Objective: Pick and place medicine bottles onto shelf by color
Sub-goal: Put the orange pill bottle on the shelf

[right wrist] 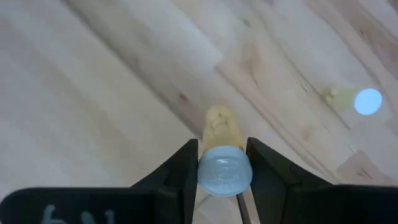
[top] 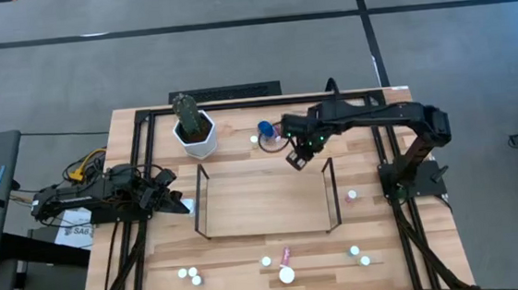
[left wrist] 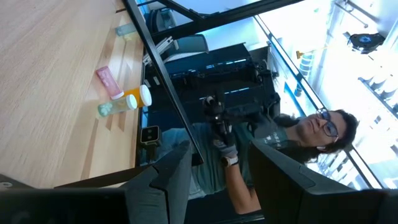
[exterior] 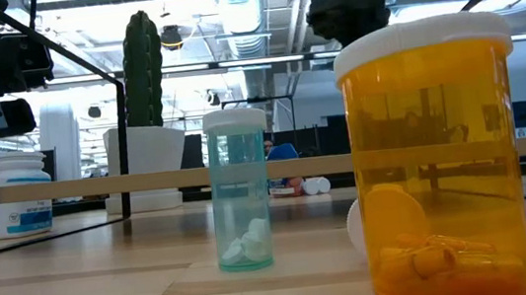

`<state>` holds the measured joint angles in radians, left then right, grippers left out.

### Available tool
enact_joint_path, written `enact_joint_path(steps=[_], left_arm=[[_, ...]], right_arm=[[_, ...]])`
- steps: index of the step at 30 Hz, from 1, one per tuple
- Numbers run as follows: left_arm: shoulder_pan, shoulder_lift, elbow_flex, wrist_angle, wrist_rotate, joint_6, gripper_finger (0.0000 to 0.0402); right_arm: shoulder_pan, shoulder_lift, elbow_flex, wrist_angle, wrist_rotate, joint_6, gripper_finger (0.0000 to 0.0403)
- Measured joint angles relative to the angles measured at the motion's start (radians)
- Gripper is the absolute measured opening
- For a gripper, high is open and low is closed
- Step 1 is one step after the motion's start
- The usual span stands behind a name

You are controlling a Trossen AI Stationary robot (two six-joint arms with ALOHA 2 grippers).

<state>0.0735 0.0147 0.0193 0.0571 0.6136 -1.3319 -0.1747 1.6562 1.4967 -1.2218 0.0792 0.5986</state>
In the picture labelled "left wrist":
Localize person's wristwatch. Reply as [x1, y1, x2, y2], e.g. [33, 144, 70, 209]
[220, 155, 239, 169]

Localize person's glasses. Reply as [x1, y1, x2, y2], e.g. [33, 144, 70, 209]
[315, 107, 340, 139]

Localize black round ceiling device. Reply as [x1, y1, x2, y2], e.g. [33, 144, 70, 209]
[347, 32, 386, 54]

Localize person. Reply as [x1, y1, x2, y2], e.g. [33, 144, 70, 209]
[157, 107, 360, 215]

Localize pink pill bottle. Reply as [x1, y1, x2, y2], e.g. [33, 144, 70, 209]
[95, 65, 125, 101]

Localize black aluminium table frame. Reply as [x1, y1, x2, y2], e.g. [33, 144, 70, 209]
[54, 0, 305, 189]

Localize silver aluminium extrusion bundle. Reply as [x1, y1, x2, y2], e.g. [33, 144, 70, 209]
[142, 35, 175, 66]

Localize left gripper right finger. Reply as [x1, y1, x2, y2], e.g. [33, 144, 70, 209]
[248, 140, 398, 224]

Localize teal pill bottle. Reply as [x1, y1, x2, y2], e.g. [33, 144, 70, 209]
[97, 94, 138, 118]

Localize grey office chair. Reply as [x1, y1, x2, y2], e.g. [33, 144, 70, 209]
[161, 33, 210, 65]

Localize large orange pill bottle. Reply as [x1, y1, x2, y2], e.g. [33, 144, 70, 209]
[123, 84, 153, 108]

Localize pale green pill bottle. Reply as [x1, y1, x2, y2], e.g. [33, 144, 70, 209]
[115, 22, 138, 37]

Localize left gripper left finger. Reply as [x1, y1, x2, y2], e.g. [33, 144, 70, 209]
[0, 140, 193, 224]

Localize table-level camera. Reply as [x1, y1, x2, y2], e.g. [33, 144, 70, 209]
[139, 125, 160, 146]

